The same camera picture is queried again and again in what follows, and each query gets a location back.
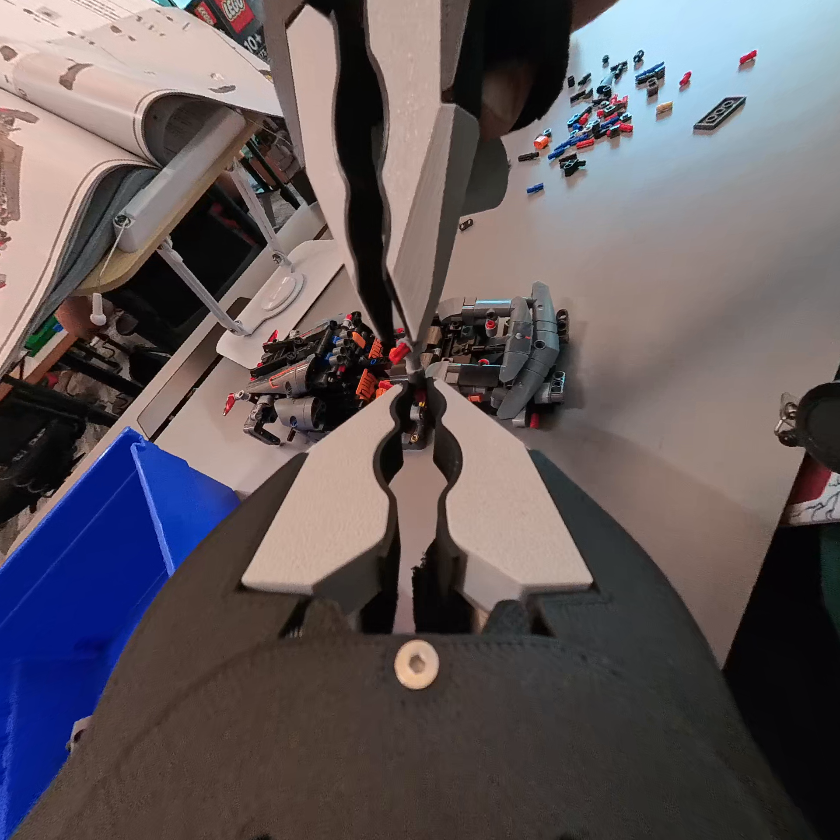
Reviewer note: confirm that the open instruction booklet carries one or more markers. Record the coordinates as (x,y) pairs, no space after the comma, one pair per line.
(65,197)

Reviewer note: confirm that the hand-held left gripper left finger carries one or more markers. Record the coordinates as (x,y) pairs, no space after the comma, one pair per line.
(321,518)

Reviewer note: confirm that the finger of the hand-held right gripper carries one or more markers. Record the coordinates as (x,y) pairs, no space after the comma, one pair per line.
(315,131)
(420,197)

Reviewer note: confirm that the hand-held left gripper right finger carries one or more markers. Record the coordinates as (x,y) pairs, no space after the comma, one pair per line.
(512,518)

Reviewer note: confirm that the pile of small toy bricks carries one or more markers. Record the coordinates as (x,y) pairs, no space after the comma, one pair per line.
(600,118)

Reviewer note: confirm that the white red printed sheet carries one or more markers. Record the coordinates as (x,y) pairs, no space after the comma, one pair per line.
(820,499)

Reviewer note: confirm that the person's right hand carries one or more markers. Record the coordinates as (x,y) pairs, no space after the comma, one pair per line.
(505,98)

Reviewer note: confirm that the black flat brick plate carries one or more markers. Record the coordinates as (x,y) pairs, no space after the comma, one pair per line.
(720,111)

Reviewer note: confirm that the black red cardboard box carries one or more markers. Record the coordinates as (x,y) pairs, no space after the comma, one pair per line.
(229,16)

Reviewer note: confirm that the single red brick pin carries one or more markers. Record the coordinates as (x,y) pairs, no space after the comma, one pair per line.
(748,57)

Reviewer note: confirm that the small grey red brick pin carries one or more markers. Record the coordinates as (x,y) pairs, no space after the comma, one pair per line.
(399,351)

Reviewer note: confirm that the white book stand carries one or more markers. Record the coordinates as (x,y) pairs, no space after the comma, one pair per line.
(197,170)

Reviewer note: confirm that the blue plastic bin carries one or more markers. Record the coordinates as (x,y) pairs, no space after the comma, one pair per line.
(79,590)

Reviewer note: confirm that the black round object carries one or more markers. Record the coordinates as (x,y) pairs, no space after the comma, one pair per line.
(820,420)

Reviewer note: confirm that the grey black toy brick car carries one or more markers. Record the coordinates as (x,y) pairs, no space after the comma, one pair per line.
(525,348)

